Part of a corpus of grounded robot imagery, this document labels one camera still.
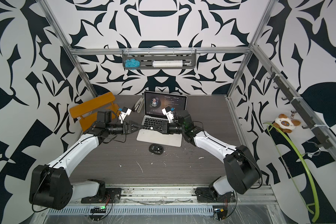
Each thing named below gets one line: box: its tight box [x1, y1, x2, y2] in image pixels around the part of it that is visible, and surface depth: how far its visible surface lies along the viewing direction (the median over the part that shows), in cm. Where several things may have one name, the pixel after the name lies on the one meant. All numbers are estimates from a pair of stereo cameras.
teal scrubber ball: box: [124, 58, 141, 70], surface depth 93 cm
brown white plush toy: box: [272, 113, 301, 133], surface depth 61 cm
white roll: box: [152, 60, 183, 68], surface depth 92 cm
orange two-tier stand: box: [69, 91, 121, 132], surface depth 101 cm
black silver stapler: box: [131, 97, 144, 113], surface depth 114 cm
